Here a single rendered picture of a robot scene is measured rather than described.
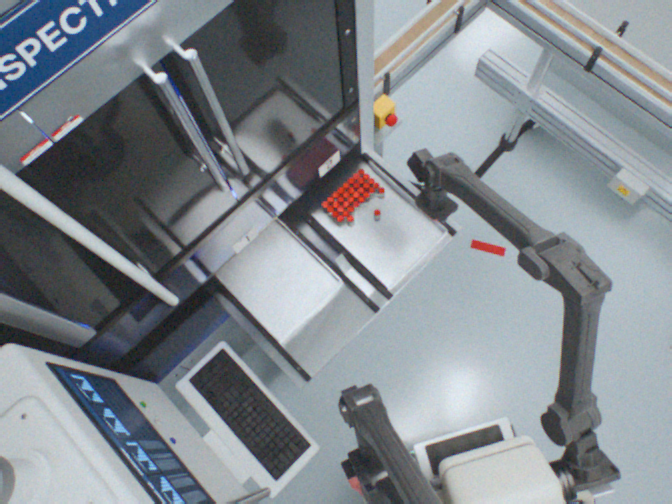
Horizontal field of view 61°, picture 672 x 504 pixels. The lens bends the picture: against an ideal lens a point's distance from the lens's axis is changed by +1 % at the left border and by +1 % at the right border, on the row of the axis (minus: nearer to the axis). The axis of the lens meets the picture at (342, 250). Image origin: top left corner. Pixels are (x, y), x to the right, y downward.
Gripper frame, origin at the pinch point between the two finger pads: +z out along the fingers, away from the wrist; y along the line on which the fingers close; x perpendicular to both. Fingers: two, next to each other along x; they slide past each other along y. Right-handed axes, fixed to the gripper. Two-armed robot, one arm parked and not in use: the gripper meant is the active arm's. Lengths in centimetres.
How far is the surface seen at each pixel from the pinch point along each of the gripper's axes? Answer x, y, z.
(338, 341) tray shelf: 42.1, 0.7, 19.4
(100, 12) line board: 40, 22, -92
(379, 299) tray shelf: 24.4, 1.2, 19.7
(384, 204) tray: 1.2, 21.6, 16.9
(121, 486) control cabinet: 89, -12, -47
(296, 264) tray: 34.7, 26.7, 15.4
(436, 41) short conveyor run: -53, 49, 10
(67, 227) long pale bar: 65, 18, -69
